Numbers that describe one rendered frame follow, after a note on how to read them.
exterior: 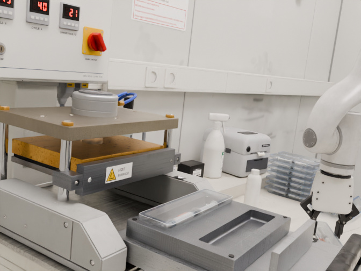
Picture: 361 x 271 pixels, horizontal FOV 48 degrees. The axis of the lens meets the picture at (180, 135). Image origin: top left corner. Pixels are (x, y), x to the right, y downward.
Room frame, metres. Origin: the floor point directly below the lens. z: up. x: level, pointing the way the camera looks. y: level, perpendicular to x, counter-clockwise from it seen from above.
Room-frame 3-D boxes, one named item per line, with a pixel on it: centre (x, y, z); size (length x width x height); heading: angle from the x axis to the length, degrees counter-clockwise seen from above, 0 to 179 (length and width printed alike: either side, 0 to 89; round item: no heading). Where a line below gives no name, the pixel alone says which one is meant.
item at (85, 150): (0.72, 0.15, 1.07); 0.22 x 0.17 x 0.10; 147
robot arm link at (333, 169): (1.03, -0.41, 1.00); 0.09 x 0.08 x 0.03; 86
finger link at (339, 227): (1.02, -0.45, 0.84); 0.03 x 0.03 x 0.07; 86
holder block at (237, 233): (0.57, -0.06, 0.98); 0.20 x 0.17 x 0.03; 147
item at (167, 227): (0.59, -0.03, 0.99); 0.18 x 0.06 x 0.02; 147
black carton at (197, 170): (1.46, -0.05, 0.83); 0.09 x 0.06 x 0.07; 142
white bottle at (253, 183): (1.33, -0.26, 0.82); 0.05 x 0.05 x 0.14
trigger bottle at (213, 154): (1.57, -0.14, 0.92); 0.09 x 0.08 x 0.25; 102
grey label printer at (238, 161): (1.72, -0.24, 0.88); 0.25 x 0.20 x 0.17; 46
